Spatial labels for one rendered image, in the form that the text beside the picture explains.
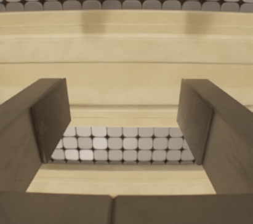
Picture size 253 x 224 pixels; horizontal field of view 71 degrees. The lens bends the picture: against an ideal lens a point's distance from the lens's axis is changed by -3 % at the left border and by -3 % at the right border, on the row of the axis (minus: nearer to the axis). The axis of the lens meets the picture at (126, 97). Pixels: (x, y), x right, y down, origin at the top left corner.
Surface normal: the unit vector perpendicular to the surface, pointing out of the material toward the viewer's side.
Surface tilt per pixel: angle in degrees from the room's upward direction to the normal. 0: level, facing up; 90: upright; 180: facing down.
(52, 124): 90
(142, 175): 0
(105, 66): 0
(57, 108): 90
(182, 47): 11
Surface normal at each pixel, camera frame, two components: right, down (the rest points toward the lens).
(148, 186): -0.01, 0.19
